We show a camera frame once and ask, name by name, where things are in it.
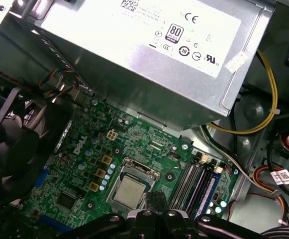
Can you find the blue RAM slot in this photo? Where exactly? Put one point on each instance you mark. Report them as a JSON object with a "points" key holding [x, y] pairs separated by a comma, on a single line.
{"points": [[211, 189]]}

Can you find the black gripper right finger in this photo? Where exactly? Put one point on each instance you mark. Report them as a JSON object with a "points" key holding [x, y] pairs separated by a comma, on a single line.
{"points": [[179, 226]]}

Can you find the black case fan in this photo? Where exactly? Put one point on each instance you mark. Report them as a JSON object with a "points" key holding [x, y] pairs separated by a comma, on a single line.
{"points": [[15, 159]]}

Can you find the grey power supply unit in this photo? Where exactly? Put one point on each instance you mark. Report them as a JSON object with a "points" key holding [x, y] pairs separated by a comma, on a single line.
{"points": [[134, 82]]}

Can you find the silver CPU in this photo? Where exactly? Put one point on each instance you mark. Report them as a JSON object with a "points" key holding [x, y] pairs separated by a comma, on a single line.
{"points": [[128, 191]]}

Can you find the black RAM slot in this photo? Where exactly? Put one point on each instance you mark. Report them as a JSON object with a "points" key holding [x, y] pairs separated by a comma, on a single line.
{"points": [[181, 189], [201, 189], [191, 189]]}

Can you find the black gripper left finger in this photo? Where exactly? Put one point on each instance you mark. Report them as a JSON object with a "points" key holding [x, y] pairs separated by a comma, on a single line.
{"points": [[134, 226]]}

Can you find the green motherboard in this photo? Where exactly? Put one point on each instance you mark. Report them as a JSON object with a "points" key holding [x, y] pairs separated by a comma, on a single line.
{"points": [[139, 139]]}

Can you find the black PC case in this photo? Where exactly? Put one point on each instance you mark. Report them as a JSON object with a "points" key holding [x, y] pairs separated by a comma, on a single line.
{"points": [[251, 112]]}

